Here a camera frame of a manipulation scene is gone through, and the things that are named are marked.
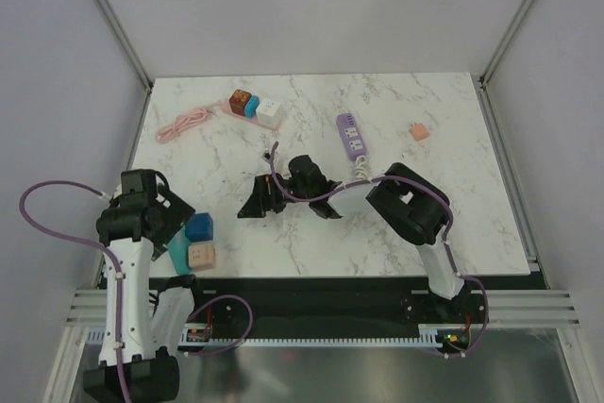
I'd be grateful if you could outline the aluminium rail bar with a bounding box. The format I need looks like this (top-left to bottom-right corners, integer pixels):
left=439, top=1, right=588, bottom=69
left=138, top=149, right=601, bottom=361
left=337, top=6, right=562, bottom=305
left=65, top=289, right=579, bottom=328

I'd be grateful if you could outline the blue cube plug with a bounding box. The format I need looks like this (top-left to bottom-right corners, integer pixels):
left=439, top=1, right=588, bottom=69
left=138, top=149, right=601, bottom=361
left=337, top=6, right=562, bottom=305
left=185, top=212, right=213, bottom=243

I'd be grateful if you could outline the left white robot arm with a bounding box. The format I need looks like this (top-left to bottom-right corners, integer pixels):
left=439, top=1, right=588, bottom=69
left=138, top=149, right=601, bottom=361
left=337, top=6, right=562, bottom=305
left=83, top=169, right=208, bottom=402

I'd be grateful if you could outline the white cube plug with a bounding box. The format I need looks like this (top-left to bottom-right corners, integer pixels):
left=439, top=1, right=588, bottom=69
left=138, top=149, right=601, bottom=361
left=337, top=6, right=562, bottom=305
left=256, top=97, right=284, bottom=128

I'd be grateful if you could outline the left aluminium frame post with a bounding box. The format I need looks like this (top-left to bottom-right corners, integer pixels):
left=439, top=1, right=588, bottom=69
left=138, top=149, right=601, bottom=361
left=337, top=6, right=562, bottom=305
left=93, top=0, right=153, bottom=93

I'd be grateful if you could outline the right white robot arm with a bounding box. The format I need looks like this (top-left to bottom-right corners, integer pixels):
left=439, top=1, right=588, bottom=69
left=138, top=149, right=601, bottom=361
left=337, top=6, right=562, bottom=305
left=237, top=155, right=466, bottom=322

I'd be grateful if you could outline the pink braided cable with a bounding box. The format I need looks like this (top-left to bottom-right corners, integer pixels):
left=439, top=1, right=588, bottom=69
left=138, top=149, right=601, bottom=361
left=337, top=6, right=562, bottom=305
left=155, top=103, right=226, bottom=145

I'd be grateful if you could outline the purple power strip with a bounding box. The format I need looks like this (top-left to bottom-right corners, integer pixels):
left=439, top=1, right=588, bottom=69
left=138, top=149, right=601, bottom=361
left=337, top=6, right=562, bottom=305
left=336, top=113, right=367, bottom=161

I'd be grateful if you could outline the teal power strip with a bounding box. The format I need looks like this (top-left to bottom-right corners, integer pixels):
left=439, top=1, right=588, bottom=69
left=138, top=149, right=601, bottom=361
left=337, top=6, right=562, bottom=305
left=167, top=229, right=193, bottom=276

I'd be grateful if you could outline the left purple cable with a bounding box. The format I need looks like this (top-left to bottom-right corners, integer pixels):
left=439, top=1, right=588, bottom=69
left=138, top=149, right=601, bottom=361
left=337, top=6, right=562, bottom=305
left=18, top=180, right=133, bottom=403

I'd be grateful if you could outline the brown cube plug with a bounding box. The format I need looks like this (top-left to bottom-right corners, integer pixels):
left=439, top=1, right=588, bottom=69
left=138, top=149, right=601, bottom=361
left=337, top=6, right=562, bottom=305
left=228, top=89, right=252, bottom=116

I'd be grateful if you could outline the white cable duct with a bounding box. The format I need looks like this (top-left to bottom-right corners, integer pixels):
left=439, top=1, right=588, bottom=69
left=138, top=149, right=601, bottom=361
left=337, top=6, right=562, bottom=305
left=84, top=325, right=473, bottom=347

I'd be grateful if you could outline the aluminium frame post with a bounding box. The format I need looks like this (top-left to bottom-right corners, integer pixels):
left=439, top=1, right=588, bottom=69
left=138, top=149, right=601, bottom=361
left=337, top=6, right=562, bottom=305
left=93, top=0, right=153, bottom=93
left=477, top=0, right=538, bottom=91

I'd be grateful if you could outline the light blue plug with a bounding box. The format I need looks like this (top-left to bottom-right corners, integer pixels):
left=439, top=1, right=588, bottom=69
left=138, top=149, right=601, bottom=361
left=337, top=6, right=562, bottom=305
left=243, top=95, right=260, bottom=119

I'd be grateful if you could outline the peach cube plug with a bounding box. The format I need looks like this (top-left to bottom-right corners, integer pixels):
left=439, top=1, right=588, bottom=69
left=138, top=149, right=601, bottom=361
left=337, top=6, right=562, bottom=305
left=188, top=242, right=217, bottom=272

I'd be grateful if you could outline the right aluminium frame post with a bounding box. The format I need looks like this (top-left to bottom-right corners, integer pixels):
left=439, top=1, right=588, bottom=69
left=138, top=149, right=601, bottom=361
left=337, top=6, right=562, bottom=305
left=477, top=0, right=538, bottom=91

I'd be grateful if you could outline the pink power strip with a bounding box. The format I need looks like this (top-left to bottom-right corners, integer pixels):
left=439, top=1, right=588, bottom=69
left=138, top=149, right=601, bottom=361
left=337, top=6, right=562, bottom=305
left=221, top=100, right=285, bottom=131

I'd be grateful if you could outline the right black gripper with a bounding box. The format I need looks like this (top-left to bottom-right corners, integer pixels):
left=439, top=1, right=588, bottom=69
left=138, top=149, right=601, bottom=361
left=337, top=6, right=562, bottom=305
left=239, top=173, right=312, bottom=218

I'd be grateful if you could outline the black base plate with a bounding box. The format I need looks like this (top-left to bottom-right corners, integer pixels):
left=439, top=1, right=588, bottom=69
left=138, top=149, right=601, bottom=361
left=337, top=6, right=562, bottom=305
left=150, top=273, right=490, bottom=341

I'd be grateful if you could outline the pink plug adapter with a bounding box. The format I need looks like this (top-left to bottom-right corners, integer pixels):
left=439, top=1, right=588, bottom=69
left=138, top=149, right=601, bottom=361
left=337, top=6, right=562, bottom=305
left=409, top=124, right=429, bottom=142

